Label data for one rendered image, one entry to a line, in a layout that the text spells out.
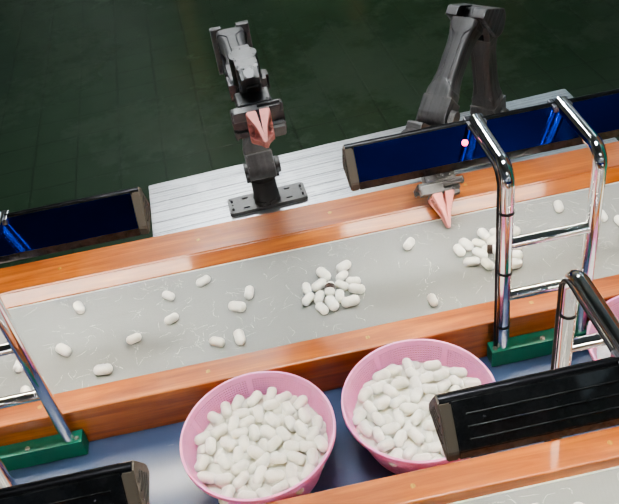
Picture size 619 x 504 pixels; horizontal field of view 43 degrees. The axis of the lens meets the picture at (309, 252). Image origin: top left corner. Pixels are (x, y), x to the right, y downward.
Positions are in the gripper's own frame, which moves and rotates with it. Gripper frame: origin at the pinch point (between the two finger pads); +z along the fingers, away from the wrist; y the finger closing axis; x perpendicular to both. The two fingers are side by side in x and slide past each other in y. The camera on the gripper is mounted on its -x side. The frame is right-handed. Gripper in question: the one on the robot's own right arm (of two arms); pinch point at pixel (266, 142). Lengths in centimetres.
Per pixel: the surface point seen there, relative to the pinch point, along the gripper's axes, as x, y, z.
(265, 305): 32.9, -7.2, 7.7
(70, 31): 113, -82, -354
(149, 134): 111, -40, -206
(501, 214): 3.4, 32.8, 31.4
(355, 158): -2.5, 13.3, 15.2
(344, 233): 32.3, 13.6, -7.8
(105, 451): 39, -42, 29
